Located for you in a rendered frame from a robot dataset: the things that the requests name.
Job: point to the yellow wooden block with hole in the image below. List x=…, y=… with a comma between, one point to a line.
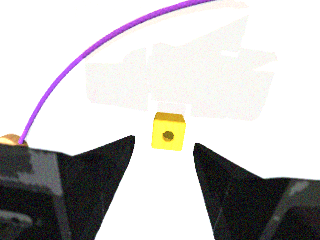
x=168, y=131

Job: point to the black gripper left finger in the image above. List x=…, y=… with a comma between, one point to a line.
x=82, y=185

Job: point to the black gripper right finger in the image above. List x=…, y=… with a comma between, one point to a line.
x=242, y=205

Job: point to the round wooden button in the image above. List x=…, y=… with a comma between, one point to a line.
x=12, y=138

